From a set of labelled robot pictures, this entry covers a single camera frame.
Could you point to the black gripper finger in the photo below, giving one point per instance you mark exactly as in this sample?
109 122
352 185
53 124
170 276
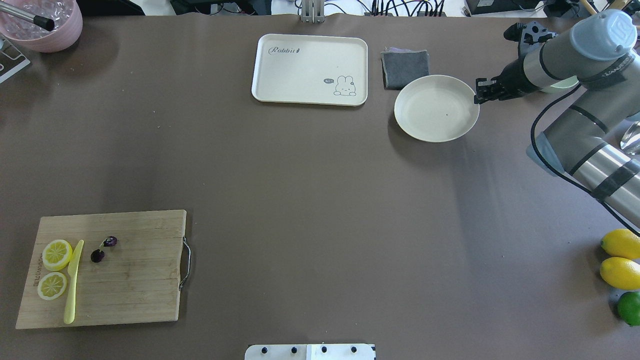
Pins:
484 90

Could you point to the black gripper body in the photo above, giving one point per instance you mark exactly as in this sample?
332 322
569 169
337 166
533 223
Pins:
511 79

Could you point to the round cream plate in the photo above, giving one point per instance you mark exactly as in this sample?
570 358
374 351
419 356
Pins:
436 108

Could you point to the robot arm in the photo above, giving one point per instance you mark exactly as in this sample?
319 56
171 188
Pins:
599 52

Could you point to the cream rabbit tray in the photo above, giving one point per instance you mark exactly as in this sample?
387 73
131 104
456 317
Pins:
311 69

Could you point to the grey folded cloth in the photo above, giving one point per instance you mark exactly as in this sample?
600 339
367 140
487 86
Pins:
401 66

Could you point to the whole yellow lemon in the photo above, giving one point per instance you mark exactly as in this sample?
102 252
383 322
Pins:
620 273
622 243

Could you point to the green lime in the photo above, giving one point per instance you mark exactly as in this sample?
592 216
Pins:
628 308

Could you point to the bamboo cutting board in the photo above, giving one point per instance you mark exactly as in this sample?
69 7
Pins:
137 281

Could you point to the pink ice bowl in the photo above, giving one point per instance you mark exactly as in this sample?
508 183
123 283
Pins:
67 24

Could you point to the upper lemon half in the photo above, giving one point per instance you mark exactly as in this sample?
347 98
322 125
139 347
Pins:
56 255

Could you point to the lemon half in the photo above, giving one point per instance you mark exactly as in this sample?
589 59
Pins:
52 286
56 255

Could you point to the yellow plastic knife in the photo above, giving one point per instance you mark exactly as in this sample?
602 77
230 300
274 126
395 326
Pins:
72 271

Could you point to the lower lemon half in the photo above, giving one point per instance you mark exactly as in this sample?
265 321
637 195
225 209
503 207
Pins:
52 286

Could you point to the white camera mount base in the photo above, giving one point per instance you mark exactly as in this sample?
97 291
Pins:
312 351

